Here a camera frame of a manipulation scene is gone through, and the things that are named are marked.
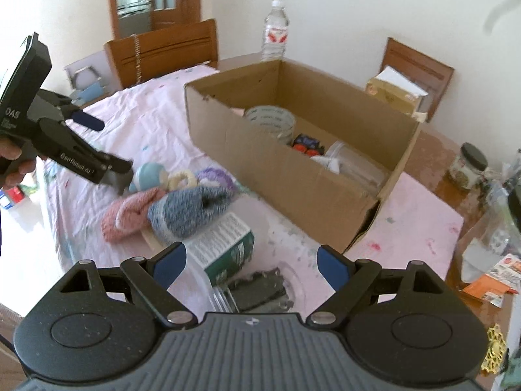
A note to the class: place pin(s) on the clear jar with dark contents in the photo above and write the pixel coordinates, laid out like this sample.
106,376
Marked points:
260,289

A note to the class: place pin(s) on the pink knit sock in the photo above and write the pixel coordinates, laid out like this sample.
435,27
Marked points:
126,216

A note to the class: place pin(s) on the yellow tissue box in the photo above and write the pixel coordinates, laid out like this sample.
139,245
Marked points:
390,93

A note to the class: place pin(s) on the large clear black-lid jar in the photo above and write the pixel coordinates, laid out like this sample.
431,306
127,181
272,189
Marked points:
488,232

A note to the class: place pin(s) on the wooden slat-back chair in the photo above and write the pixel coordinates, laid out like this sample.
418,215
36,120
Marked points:
171,53
423,69

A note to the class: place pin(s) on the blue knit sock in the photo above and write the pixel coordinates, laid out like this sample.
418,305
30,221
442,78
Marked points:
183,216

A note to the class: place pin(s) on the pink floral tablecloth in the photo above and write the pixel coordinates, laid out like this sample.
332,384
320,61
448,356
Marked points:
134,130

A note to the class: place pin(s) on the clear tape roll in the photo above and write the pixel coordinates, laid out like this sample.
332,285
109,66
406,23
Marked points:
276,124

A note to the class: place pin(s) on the orange packet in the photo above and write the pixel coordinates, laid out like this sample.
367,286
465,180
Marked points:
484,289

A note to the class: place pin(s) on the clear plastic cup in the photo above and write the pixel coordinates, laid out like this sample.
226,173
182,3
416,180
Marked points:
358,167

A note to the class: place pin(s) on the gold snowflake coaster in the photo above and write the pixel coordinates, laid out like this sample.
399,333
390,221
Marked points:
494,348

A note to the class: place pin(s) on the clear plastic water bottle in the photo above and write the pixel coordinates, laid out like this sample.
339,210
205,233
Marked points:
276,36

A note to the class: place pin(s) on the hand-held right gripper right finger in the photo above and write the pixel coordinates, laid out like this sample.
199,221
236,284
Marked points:
333,266

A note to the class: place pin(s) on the clear pen holder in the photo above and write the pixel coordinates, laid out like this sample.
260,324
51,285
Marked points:
502,179

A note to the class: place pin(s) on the purple knit scrunchie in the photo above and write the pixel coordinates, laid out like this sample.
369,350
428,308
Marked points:
217,177

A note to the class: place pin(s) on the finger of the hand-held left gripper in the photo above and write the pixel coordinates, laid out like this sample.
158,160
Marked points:
87,122
120,173

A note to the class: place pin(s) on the black toy car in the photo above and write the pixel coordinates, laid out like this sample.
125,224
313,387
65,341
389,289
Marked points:
307,144

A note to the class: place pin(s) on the brown cardboard box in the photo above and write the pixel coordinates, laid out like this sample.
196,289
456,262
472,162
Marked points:
285,179

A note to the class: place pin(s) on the small black-lid jar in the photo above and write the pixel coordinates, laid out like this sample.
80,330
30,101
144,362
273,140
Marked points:
466,169

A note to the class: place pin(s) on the translucent rectangular bottle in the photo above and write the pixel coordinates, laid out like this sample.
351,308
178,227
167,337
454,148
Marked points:
219,244

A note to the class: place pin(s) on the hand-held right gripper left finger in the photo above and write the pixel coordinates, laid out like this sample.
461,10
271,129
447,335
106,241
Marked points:
171,262

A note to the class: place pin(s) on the person's left hand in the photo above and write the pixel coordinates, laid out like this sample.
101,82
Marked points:
16,173

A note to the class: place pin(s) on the blue white egg toy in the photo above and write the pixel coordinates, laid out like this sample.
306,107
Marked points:
146,175

